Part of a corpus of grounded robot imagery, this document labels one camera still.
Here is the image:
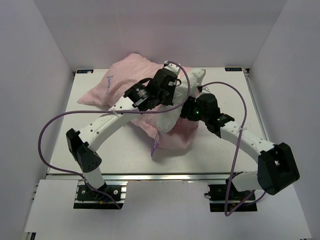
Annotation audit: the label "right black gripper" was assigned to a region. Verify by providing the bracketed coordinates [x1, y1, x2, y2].
[176, 96, 209, 123]

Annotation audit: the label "pink and purple Frozen pillowcase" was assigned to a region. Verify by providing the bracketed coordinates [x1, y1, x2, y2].
[77, 53, 199, 152]

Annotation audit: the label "white pillow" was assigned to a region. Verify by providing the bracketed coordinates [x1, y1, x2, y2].
[156, 68, 206, 134]

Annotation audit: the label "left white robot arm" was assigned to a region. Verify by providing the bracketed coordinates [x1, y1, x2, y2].
[66, 64, 180, 200]

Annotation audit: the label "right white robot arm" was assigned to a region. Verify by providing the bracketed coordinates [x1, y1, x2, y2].
[180, 93, 300, 200]

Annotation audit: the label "blue label sticker right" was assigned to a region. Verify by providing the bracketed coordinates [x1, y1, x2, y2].
[224, 67, 243, 72]

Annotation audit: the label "blue label sticker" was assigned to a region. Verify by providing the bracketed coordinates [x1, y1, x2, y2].
[224, 67, 243, 72]
[76, 69, 94, 74]

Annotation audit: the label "blue label sticker left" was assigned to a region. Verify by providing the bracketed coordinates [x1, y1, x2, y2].
[76, 69, 94, 74]

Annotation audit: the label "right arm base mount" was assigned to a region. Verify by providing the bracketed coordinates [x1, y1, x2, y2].
[204, 177, 258, 213]

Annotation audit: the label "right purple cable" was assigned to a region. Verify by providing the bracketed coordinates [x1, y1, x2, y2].
[198, 81, 266, 217]

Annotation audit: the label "purple cable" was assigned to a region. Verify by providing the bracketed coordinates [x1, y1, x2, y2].
[38, 60, 190, 210]
[198, 81, 266, 217]

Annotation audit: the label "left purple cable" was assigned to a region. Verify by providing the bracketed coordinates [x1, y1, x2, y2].
[38, 60, 190, 210]

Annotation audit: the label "aluminium table front rail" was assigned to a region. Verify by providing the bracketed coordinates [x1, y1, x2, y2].
[46, 172, 286, 183]

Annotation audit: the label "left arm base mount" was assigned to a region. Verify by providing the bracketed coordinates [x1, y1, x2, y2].
[73, 180, 127, 210]

